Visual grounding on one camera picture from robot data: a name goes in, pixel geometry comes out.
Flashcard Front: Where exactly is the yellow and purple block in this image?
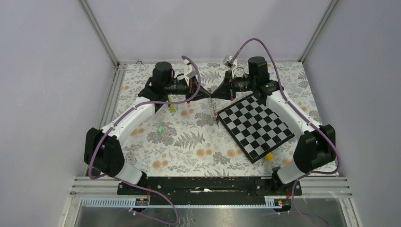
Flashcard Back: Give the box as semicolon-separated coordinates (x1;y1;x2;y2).
167;95;175;112

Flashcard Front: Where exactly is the key with green tag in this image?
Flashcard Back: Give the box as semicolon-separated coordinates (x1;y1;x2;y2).
157;125;164;134

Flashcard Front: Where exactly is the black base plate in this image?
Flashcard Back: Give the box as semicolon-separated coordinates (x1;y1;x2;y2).
117;176;302;204

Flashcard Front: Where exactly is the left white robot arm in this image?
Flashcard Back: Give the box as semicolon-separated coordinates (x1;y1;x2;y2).
84;57;201;194

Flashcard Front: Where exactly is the black white checkerboard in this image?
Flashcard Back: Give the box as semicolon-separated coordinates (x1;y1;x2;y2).
217;95;294;163

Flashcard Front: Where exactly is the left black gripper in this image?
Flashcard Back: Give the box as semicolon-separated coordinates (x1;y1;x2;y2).
165;76;210;104

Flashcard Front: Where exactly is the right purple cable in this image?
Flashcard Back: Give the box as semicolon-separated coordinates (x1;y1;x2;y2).
232;38;341;227

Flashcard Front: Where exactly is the yellow cube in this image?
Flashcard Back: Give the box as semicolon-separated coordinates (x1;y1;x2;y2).
264;153;274;161

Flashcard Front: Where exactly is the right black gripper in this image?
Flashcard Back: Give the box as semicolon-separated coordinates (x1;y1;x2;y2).
210;70;256;101

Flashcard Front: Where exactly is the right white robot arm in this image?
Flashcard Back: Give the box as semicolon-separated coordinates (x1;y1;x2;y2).
211;56;340;195

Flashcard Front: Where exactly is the slotted cable duct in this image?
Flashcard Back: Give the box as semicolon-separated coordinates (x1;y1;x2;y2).
81;196;282;209

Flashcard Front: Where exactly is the left aluminium frame post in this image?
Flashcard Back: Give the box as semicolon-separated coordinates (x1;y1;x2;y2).
78;0;120;68

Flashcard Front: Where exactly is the aluminium frame post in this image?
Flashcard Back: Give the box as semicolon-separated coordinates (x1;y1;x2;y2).
78;0;120;68
298;0;339;63

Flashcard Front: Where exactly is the floral patterned mat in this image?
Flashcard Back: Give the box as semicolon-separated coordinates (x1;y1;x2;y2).
115;62;321;176

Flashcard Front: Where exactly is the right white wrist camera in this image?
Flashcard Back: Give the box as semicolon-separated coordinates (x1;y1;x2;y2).
223;55;237;71

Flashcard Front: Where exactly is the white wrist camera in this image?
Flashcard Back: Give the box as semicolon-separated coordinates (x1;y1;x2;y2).
223;55;237;71
183;61;197;85

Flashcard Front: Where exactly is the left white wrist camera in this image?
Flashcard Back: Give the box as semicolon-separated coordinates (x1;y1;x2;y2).
183;61;197;85

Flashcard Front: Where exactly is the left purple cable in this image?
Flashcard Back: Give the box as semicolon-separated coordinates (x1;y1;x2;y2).
87;55;203;226

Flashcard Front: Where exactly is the purple cable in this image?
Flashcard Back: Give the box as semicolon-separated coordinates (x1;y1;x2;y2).
232;38;341;227
87;55;203;226

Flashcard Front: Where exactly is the right aluminium frame post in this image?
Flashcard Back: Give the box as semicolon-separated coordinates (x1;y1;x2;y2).
298;0;339;63

